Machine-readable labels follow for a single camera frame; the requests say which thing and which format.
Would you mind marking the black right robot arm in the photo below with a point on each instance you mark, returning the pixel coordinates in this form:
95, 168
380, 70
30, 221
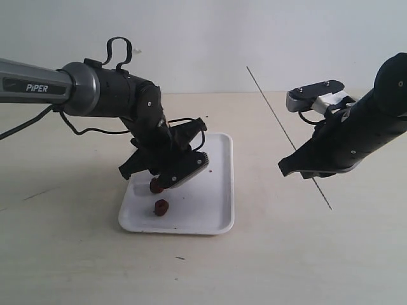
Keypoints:
380, 115

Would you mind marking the white rectangular plastic tray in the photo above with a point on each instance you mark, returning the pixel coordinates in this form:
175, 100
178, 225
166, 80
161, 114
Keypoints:
203, 205

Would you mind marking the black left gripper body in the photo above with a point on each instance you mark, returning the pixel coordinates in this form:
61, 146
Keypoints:
171, 141

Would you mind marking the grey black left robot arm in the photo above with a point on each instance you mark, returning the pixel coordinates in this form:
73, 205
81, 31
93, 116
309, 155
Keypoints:
86, 89

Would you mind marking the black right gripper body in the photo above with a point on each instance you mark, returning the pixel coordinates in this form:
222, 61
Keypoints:
332, 143

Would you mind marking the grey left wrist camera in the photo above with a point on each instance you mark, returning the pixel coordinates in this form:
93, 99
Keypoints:
192, 164

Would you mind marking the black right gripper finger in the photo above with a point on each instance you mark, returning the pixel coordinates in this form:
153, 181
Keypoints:
300, 160
313, 174

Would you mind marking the red berry bottom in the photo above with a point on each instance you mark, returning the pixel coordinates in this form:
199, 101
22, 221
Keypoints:
161, 207

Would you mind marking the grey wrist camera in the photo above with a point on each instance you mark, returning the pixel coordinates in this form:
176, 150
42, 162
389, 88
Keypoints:
323, 97
192, 164

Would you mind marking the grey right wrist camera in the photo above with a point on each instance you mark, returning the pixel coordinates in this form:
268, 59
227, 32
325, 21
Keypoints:
323, 97

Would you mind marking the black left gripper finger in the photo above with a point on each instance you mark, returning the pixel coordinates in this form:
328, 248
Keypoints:
139, 161
166, 179

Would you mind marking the red berry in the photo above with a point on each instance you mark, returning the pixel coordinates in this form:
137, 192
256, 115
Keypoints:
161, 207
154, 186

